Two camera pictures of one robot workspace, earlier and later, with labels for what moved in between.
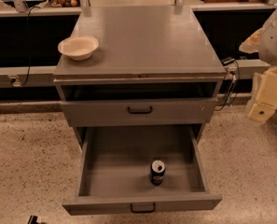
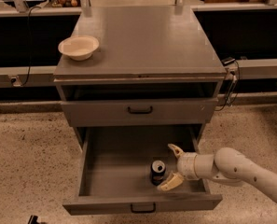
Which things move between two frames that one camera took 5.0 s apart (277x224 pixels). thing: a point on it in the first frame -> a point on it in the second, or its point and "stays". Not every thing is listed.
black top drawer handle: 140,112 stays
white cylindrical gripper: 275,45 -> 186,165
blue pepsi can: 158,169 stays
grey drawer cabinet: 138,66 stays
